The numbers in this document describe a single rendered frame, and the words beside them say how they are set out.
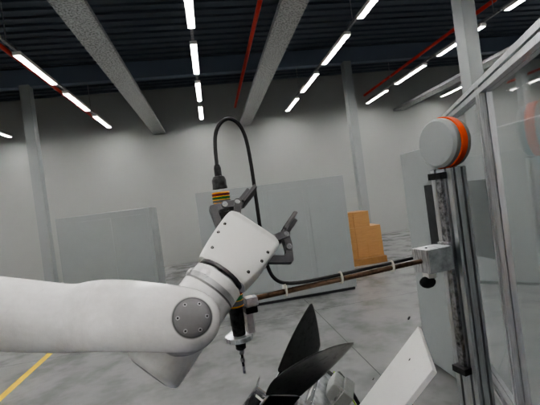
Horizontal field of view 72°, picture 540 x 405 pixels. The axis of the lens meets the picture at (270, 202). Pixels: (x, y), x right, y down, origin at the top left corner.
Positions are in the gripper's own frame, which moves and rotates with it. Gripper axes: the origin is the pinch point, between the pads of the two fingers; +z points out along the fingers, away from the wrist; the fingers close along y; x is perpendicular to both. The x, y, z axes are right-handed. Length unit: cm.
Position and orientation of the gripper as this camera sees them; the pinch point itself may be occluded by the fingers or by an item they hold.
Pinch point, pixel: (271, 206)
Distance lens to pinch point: 65.3
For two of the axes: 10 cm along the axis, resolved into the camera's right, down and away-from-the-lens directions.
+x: 1.9, -4.7, -8.6
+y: 8.4, 5.4, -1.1
